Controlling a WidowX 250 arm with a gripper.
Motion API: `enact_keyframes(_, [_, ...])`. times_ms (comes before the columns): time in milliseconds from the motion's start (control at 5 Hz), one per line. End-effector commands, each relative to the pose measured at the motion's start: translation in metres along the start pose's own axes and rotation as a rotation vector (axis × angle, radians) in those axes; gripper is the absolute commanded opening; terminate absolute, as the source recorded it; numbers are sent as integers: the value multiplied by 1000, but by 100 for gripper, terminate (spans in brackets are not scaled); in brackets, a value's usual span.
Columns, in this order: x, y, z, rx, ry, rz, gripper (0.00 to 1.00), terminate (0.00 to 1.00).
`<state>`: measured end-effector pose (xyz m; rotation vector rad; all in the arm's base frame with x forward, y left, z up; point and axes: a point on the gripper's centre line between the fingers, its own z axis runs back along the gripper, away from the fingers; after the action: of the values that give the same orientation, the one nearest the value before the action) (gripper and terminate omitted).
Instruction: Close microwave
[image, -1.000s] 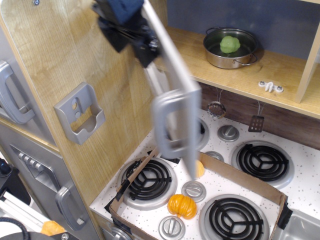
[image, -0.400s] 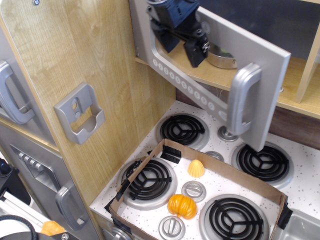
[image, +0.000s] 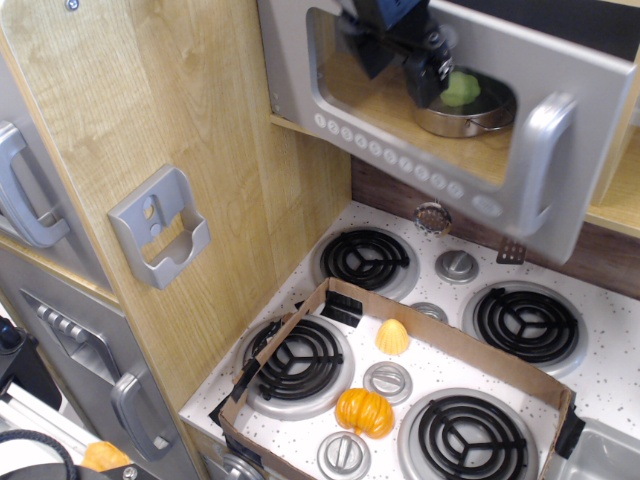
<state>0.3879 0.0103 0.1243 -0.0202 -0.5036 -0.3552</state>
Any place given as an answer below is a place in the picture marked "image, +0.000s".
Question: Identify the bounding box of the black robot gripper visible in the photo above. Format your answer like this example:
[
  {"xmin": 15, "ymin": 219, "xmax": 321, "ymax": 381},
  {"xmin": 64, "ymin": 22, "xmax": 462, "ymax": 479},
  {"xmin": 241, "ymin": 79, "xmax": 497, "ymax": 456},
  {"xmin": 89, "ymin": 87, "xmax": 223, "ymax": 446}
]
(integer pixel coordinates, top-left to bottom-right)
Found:
[{"xmin": 338, "ymin": 0, "xmax": 453, "ymax": 109}]

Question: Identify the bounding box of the silver toy microwave door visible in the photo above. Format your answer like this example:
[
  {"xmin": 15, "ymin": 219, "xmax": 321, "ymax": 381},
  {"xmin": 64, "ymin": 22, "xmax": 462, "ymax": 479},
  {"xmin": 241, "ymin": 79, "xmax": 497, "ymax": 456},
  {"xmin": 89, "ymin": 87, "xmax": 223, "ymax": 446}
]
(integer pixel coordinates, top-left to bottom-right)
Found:
[{"xmin": 257, "ymin": 1, "xmax": 639, "ymax": 263}]

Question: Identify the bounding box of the green toy vegetable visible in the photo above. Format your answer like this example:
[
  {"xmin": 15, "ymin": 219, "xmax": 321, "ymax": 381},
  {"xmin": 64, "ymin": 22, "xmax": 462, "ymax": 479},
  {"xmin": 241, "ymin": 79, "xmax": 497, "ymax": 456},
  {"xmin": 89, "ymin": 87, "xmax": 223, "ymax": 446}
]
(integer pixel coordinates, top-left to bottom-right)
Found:
[{"xmin": 440, "ymin": 71, "xmax": 481, "ymax": 107}]

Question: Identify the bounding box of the stainless steel pot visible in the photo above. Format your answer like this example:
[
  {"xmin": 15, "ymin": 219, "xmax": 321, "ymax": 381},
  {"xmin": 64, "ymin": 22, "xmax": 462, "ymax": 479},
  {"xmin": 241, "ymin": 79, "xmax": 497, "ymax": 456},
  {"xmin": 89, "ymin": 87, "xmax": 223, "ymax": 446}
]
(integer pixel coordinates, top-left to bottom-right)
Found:
[{"xmin": 413, "ymin": 76, "xmax": 517, "ymax": 138}]

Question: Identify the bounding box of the round hanging strainer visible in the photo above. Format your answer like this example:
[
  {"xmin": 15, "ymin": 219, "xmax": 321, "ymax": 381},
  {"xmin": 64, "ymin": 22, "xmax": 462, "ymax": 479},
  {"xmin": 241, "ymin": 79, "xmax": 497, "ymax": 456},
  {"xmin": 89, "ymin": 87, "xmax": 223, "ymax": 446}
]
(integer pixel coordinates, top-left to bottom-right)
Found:
[{"xmin": 413, "ymin": 202, "xmax": 452, "ymax": 237}]

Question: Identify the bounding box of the back left black burner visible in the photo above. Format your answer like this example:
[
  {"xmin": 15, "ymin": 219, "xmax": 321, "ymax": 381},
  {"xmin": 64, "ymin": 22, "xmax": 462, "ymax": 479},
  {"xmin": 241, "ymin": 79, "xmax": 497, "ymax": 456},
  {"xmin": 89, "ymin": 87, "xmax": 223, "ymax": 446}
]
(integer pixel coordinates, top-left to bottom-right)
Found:
[{"xmin": 311, "ymin": 227, "xmax": 420, "ymax": 301}]

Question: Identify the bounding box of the black burner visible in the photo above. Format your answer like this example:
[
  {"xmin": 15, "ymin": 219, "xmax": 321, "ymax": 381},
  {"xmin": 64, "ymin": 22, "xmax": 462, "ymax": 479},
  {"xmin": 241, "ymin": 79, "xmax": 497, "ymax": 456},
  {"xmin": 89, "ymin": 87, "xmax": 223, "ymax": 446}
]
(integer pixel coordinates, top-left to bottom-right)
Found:
[
  {"xmin": 246, "ymin": 315, "xmax": 355, "ymax": 421},
  {"xmin": 397, "ymin": 388, "xmax": 539, "ymax": 479},
  {"xmin": 311, "ymin": 227, "xmax": 420, "ymax": 301},
  {"xmin": 461, "ymin": 281, "xmax": 588, "ymax": 378}
]

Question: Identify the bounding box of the back silver stove knob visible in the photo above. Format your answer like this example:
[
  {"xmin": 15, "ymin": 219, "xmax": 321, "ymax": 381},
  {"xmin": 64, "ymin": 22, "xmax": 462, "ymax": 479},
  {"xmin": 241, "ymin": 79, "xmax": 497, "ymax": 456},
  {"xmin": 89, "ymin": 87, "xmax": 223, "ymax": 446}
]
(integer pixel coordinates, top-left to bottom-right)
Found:
[{"xmin": 435, "ymin": 250, "xmax": 479, "ymax": 284}]

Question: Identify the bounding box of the silver stove knob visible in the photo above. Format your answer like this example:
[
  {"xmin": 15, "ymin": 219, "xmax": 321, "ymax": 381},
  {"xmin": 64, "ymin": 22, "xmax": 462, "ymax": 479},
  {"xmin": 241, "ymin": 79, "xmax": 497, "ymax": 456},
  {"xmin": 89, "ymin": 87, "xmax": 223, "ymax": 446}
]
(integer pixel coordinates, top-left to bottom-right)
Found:
[
  {"xmin": 317, "ymin": 432, "xmax": 372, "ymax": 480},
  {"xmin": 435, "ymin": 250, "xmax": 479, "ymax": 284},
  {"xmin": 363, "ymin": 361, "xmax": 413, "ymax": 405}
]

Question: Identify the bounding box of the hanging toy spatula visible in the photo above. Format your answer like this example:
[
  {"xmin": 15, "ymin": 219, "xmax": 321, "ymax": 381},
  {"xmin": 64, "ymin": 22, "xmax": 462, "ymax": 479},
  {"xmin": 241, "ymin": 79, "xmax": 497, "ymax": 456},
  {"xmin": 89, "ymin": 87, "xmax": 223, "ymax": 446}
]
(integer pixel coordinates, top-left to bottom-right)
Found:
[{"xmin": 496, "ymin": 236, "xmax": 527, "ymax": 265}]

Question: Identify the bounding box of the small middle silver knob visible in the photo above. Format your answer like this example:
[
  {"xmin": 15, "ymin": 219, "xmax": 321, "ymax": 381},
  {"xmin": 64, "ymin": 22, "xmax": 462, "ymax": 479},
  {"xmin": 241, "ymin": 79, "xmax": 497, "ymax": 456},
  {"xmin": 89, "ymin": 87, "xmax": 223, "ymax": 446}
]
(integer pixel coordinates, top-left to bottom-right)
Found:
[{"xmin": 411, "ymin": 302, "xmax": 449, "ymax": 324}]

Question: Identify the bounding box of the back right black burner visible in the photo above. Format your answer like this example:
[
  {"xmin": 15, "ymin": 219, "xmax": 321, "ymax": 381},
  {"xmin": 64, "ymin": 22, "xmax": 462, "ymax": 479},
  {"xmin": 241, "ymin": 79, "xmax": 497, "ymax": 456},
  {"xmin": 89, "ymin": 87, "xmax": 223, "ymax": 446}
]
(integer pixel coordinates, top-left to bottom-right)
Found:
[{"xmin": 461, "ymin": 281, "xmax": 588, "ymax": 378}]

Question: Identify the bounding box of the centre silver stove knob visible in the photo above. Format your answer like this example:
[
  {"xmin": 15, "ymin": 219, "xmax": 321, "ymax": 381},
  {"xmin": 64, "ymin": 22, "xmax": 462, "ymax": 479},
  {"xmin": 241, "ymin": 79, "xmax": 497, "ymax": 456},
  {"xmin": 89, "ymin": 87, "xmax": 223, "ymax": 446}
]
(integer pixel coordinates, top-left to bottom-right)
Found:
[{"xmin": 363, "ymin": 361, "xmax": 413, "ymax": 405}]

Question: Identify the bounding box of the front left black burner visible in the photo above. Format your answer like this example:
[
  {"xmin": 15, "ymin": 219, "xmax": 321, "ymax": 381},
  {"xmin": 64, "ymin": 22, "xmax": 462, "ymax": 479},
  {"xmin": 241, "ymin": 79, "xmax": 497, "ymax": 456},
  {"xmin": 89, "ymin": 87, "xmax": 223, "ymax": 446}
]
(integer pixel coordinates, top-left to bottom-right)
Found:
[{"xmin": 246, "ymin": 315, "xmax": 355, "ymax": 421}]

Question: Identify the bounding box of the orange toy pumpkin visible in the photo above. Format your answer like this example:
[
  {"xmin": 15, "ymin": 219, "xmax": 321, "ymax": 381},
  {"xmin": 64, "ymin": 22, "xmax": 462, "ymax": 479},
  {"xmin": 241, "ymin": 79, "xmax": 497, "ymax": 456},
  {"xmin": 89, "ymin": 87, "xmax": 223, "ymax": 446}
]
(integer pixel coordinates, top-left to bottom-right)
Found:
[{"xmin": 334, "ymin": 388, "xmax": 395, "ymax": 439}]

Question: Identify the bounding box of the front right black burner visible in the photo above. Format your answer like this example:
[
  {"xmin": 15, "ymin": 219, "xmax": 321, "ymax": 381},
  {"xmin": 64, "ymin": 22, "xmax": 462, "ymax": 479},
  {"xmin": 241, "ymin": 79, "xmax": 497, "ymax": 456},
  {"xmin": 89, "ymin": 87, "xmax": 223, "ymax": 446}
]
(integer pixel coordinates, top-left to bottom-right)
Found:
[{"xmin": 397, "ymin": 388, "xmax": 539, "ymax": 479}]

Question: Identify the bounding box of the front silver stove knob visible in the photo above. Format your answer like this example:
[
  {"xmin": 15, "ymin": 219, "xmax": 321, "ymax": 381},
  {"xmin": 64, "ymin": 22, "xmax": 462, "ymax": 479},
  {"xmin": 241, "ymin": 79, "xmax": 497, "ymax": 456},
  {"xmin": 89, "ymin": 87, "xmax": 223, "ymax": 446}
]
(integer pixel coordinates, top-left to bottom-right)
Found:
[{"xmin": 317, "ymin": 432, "xmax": 372, "ymax": 480}]

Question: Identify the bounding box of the grey water dispenser panel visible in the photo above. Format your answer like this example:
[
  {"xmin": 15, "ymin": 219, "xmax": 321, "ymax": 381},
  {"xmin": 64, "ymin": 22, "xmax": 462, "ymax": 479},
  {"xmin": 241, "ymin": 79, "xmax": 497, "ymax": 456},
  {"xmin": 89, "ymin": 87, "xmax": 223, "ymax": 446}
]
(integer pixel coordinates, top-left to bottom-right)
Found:
[{"xmin": 20, "ymin": 289, "xmax": 121, "ymax": 385}]

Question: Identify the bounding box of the brown cardboard barrier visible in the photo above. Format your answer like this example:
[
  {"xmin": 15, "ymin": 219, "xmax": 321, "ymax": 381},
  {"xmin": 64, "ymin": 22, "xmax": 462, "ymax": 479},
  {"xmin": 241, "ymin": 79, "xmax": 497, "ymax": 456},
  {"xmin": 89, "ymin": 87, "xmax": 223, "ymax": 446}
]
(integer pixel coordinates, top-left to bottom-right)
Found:
[{"xmin": 218, "ymin": 278, "xmax": 581, "ymax": 479}]

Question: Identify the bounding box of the silver toy sink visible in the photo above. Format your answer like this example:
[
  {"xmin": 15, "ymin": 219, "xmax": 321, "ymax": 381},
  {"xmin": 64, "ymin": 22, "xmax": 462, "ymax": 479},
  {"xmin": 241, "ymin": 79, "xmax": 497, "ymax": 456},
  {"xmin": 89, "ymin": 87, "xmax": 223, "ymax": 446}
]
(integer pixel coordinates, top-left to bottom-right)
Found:
[{"xmin": 543, "ymin": 419, "xmax": 639, "ymax": 480}]

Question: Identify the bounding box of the silver oven knob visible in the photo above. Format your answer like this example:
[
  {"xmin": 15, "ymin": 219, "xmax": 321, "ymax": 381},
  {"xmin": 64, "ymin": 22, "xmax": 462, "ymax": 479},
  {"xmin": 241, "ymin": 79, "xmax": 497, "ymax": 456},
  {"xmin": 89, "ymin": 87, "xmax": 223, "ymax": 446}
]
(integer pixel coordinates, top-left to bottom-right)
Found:
[{"xmin": 223, "ymin": 454, "xmax": 264, "ymax": 480}]

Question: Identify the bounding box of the black device at left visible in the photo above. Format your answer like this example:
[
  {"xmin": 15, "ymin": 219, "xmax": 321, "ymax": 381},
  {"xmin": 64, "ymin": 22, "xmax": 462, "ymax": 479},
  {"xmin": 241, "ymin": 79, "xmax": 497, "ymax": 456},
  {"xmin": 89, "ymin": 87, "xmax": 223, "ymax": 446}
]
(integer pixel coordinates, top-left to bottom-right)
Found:
[{"xmin": 1, "ymin": 317, "xmax": 62, "ymax": 410}]

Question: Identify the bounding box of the orange toy at bottom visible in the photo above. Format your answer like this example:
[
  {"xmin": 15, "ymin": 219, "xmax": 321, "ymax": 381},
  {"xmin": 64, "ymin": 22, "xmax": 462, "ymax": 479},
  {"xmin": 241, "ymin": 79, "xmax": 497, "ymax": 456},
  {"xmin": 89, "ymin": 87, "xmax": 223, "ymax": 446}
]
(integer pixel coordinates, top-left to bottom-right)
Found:
[{"xmin": 80, "ymin": 441, "xmax": 131, "ymax": 472}]

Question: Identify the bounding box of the grey wall phone holder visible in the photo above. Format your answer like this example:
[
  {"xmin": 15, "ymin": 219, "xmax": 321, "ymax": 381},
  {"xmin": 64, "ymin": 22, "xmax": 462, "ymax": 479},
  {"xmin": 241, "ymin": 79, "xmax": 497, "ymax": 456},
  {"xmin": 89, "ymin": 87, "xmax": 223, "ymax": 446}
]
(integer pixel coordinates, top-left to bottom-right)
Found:
[{"xmin": 108, "ymin": 165, "xmax": 211, "ymax": 290}]

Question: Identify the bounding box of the upper grey fridge handle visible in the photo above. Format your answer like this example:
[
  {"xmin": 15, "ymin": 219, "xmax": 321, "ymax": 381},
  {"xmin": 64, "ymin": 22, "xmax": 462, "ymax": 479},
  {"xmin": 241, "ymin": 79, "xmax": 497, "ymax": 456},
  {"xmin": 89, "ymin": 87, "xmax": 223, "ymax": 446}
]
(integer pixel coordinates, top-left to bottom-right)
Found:
[{"xmin": 1, "ymin": 121, "xmax": 70, "ymax": 248}]

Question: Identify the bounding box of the grey fridge handle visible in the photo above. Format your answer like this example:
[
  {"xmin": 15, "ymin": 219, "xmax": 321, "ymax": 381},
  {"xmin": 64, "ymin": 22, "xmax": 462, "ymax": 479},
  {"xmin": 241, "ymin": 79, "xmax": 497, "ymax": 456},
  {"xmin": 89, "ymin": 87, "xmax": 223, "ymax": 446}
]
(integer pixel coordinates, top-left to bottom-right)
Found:
[
  {"xmin": 1, "ymin": 121, "xmax": 70, "ymax": 248},
  {"xmin": 110, "ymin": 372, "xmax": 170, "ymax": 462}
]

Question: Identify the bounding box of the lower grey fridge handle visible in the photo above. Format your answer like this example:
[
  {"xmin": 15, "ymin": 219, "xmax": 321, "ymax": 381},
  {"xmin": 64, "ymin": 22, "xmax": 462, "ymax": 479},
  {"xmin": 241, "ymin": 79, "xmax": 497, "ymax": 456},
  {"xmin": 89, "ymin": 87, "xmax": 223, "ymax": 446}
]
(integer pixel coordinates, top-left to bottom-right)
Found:
[{"xmin": 110, "ymin": 372, "xmax": 170, "ymax": 462}]

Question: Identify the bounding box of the black braided cable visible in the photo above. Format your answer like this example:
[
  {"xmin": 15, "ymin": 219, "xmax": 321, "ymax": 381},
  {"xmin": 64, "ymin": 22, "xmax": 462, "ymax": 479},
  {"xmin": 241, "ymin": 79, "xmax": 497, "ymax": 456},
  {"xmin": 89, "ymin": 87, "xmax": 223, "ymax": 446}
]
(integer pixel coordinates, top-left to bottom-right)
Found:
[{"xmin": 0, "ymin": 429, "xmax": 79, "ymax": 480}]

